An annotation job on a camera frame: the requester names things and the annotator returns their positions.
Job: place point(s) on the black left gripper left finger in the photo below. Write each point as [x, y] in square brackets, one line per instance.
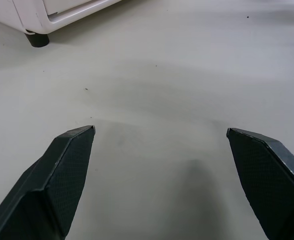
[49, 185]

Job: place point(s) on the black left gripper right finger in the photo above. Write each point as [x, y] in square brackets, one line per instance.
[267, 175]

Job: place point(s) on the black rubber foot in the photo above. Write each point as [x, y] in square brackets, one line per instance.
[37, 39]

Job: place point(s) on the white appliance with black foot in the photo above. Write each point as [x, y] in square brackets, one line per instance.
[32, 12]

